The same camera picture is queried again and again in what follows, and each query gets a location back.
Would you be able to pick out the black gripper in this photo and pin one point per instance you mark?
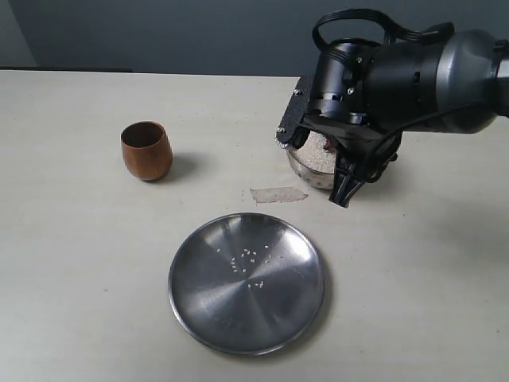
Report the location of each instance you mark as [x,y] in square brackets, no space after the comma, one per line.
[338,108]

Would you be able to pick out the dark red wooden spoon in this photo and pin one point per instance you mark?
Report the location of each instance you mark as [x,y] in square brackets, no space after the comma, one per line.
[329,146]

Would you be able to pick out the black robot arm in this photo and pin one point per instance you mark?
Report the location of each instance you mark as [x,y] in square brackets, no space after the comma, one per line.
[455,86]

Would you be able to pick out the steel bowl of rice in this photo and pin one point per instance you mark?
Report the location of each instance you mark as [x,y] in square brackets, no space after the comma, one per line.
[312,164]

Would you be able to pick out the clear tape strip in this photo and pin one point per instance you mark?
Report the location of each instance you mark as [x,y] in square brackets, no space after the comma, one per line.
[277,195]

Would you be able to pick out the round steel plate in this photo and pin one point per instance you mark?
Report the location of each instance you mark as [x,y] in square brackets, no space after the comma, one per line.
[246,284]

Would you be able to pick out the brown wooden cup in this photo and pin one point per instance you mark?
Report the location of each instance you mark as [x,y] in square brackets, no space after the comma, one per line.
[146,150]

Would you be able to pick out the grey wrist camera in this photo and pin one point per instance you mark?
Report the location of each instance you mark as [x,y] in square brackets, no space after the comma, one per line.
[293,116]

